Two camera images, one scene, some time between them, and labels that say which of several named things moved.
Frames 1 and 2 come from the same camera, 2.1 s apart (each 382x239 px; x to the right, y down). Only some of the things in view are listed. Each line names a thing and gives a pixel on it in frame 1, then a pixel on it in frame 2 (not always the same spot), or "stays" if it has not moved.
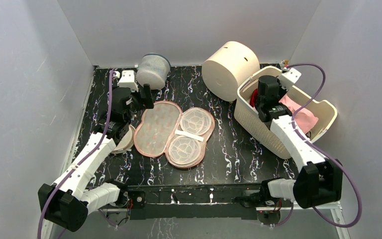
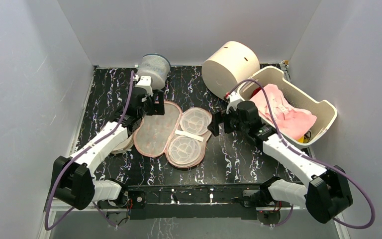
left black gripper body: [146, 102] -> [152, 109]
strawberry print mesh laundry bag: [164, 129] stays
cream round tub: [227, 69] stays
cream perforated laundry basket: [246, 115] stays
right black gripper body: [263, 100] -> [224, 121]
